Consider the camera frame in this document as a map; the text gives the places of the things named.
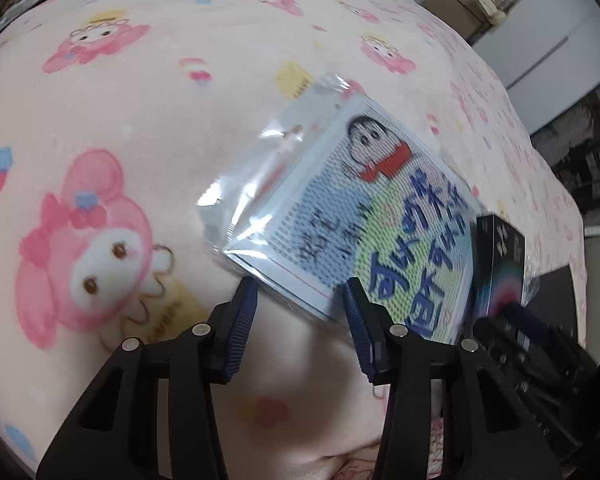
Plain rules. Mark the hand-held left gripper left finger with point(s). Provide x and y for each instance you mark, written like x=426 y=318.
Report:
x=240 y=320

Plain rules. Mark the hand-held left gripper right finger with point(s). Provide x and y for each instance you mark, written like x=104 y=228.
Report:
x=360 y=325

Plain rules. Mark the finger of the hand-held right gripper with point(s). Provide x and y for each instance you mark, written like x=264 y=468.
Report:
x=490 y=335
x=527 y=320

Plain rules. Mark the black storage box container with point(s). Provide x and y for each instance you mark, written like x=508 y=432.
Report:
x=560 y=295

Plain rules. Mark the black gradient-print box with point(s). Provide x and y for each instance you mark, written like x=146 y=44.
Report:
x=497 y=260

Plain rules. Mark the pink printed pajama trousers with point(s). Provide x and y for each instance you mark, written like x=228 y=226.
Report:
x=350 y=465

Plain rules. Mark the cluttered dark shelf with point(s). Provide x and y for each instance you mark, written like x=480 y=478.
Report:
x=580 y=150

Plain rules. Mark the pink cartoon printed blanket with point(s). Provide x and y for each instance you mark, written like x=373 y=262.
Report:
x=130 y=110

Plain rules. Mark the cardboard box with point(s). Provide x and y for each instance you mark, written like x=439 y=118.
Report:
x=450 y=5

